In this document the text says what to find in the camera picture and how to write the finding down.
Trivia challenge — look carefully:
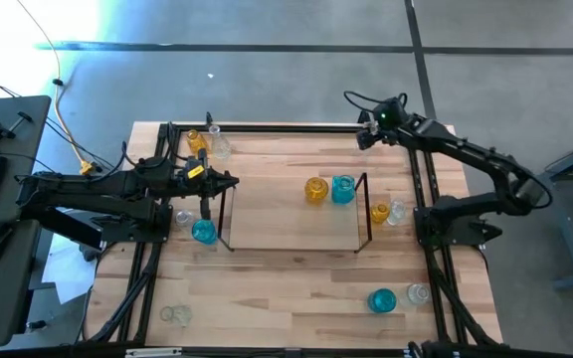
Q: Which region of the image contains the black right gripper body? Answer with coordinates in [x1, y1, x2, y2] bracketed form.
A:
[371, 95, 412, 133]

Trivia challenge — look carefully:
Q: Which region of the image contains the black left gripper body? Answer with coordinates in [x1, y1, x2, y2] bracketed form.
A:
[174, 163, 216, 200]

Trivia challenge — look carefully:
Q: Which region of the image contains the tall yellow glass vase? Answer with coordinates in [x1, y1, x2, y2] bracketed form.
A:
[185, 128, 210, 156]

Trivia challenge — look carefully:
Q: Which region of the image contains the blue medallion glass jar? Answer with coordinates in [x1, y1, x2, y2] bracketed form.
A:
[190, 218, 218, 246]

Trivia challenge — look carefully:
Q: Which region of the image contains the square blue glass vase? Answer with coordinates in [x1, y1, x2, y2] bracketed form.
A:
[330, 174, 357, 206]

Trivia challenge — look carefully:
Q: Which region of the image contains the round yellow glass vase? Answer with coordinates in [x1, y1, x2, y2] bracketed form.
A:
[303, 176, 330, 205]

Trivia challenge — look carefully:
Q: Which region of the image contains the ribbed yellow glass jar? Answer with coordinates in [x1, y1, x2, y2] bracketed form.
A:
[369, 201, 391, 225]

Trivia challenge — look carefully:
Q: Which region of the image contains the ribbed clear glass jar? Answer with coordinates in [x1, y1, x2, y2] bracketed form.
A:
[405, 282, 432, 306]
[386, 197, 408, 228]

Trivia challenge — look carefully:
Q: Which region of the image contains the wide clear glass jar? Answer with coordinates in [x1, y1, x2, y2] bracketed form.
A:
[159, 303, 194, 328]

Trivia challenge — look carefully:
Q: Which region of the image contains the blue diamond-pattern glass vase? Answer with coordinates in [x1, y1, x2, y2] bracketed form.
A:
[366, 287, 398, 315]

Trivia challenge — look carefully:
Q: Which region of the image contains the grey side desk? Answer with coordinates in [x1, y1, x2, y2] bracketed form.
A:
[0, 94, 53, 228]

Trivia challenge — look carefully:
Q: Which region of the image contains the dark grey desk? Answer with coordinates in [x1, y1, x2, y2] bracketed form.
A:
[0, 221, 42, 349]

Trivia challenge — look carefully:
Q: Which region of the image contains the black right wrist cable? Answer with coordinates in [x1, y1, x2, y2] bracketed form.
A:
[343, 90, 410, 114]

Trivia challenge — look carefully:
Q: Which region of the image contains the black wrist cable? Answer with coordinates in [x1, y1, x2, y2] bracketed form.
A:
[343, 90, 410, 114]
[116, 140, 143, 168]

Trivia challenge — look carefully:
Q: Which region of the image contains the black aluminium table frame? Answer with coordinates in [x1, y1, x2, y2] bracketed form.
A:
[116, 121, 470, 358]

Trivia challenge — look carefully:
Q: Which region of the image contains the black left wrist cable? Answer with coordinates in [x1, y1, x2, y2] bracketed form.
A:
[116, 140, 143, 168]

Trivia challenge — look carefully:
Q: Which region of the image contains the yellow cable with plug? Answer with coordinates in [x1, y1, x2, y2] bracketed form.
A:
[15, 0, 96, 178]

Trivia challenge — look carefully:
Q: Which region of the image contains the silver metal bracket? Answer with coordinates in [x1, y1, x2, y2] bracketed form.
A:
[125, 347, 183, 358]

